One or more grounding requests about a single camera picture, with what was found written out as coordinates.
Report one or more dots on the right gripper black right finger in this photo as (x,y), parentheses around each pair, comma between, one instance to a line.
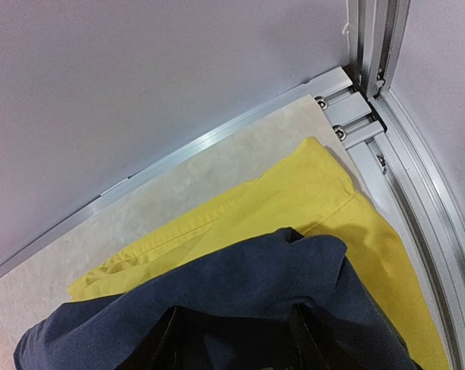
(357,337)

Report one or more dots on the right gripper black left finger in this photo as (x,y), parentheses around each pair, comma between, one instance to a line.
(172,343)

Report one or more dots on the yellow folded t-shirt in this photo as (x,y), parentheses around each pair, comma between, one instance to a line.
(310,192)

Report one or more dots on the right side aluminium rail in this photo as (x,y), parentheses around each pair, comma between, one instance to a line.
(405,184)

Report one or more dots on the aluminium rear table rail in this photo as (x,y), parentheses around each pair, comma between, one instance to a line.
(325,86)

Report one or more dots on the right aluminium frame post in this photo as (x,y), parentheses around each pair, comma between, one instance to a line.
(375,31)

